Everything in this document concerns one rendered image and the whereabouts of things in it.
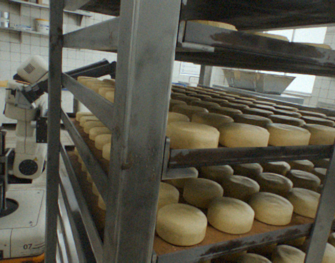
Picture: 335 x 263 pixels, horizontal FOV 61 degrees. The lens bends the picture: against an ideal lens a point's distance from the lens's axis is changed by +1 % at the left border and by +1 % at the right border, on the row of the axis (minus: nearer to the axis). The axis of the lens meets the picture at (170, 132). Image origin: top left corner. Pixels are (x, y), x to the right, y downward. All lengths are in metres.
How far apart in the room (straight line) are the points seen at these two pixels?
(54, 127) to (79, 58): 4.99
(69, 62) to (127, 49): 5.55
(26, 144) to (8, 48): 3.85
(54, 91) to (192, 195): 0.52
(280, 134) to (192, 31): 0.17
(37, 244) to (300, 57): 1.82
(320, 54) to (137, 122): 0.18
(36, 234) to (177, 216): 1.66
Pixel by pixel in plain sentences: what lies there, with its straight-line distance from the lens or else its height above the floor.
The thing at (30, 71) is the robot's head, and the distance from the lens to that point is 1.83.
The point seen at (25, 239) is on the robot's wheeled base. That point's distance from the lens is 1.93.
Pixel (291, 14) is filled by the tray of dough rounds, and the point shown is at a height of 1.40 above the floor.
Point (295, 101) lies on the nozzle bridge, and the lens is 2.12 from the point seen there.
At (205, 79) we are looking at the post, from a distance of 0.93.
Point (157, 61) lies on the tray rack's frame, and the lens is 0.18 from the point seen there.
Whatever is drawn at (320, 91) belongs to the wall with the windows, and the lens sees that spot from 5.66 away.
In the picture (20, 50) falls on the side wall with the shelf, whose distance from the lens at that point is 5.64.
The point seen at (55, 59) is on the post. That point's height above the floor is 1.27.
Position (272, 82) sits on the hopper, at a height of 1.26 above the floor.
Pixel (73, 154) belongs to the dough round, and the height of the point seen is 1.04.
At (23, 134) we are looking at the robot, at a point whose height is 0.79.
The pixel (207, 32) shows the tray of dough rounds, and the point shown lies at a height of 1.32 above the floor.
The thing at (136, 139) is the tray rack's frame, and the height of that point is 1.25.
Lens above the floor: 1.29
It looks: 13 degrees down
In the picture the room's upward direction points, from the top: 7 degrees clockwise
